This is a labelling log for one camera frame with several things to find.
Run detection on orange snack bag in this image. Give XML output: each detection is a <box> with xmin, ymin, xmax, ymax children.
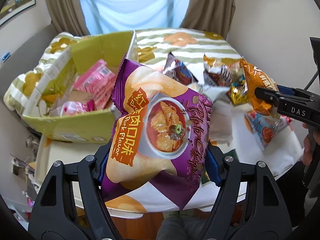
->
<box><xmin>240</xmin><ymin>59</ymin><xmax>279</xmax><ymax>117</ymax></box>

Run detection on purple potato chips bag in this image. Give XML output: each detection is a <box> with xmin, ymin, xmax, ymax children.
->
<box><xmin>101</xmin><ymin>56</ymin><xmax>214</xmax><ymax>212</ymax></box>

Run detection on tangled white cables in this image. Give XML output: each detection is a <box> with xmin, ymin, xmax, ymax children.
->
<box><xmin>10</xmin><ymin>134</ymin><xmax>42</xmax><ymax>188</ymax></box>

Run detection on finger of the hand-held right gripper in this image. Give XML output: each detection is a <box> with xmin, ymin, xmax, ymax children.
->
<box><xmin>276</xmin><ymin>85</ymin><xmax>315</xmax><ymax>99</ymax></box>
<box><xmin>254</xmin><ymin>87</ymin><xmax>285</xmax><ymax>107</ymax></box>

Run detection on grey cable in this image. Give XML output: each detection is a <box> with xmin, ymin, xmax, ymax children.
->
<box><xmin>304</xmin><ymin>65</ymin><xmax>320</xmax><ymax>91</ymax></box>

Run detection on person's right hand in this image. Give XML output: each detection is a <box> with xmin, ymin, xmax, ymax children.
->
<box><xmin>302</xmin><ymin>122</ymin><xmax>320</xmax><ymax>167</ymax></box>

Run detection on blue white snack packet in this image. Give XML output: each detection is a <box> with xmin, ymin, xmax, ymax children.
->
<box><xmin>245</xmin><ymin>110</ymin><xmax>292</xmax><ymax>152</ymax></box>

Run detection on grey cloth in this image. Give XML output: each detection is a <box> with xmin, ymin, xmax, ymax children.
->
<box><xmin>159</xmin><ymin>215</ymin><xmax>213</xmax><ymax>240</ymax></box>

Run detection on green cardboard box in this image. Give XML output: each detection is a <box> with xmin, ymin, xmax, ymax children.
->
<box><xmin>22</xmin><ymin>30</ymin><xmax>138</xmax><ymax>143</ymax></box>

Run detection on brown curtain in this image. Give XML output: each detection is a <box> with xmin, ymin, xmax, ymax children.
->
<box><xmin>42</xmin><ymin>0</ymin><xmax>90</xmax><ymax>37</ymax></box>
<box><xmin>180</xmin><ymin>0</ymin><xmax>237</xmax><ymax>40</ymax></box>

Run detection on silver dark snack bag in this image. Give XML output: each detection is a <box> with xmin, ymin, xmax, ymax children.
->
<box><xmin>164</xmin><ymin>52</ymin><xmax>199</xmax><ymax>84</ymax></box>

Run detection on gold blue snack bag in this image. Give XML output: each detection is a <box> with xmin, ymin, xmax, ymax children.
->
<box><xmin>226</xmin><ymin>80</ymin><xmax>250</xmax><ymax>105</ymax></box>

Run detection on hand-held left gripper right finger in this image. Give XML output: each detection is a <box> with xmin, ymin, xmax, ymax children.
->
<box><xmin>200</xmin><ymin>140</ymin><xmax>293</xmax><ymax>240</ymax></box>

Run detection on floral striped blanket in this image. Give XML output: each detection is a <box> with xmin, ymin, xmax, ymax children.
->
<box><xmin>4</xmin><ymin>29</ymin><xmax>242</xmax><ymax>110</ymax></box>

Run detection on blue sheer curtain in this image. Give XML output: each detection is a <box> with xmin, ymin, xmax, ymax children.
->
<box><xmin>80</xmin><ymin>0</ymin><xmax>193</xmax><ymax>34</ymax></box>

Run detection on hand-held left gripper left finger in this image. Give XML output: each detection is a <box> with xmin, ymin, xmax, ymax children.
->
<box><xmin>29</xmin><ymin>140</ymin><xmax>120</xmax><ymax>240</ymax></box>

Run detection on small pink snack packet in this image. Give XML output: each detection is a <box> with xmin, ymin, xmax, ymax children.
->
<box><xmin>51</xmin><ymin>100</ymin><xmax>95</xmax><ymax>117</ymax></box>

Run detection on large pink snack packet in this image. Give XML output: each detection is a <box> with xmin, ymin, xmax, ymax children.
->
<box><xmin>74</xmin><ymin>59</ymin><xmax>120</xmax><ymax>110</ymax></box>

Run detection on gold dark snack bag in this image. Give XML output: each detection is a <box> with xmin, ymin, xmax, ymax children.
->
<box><xmin>203</xmin><ymin>54</ymin><xmax>244</xmax><ymax>87</ymax></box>

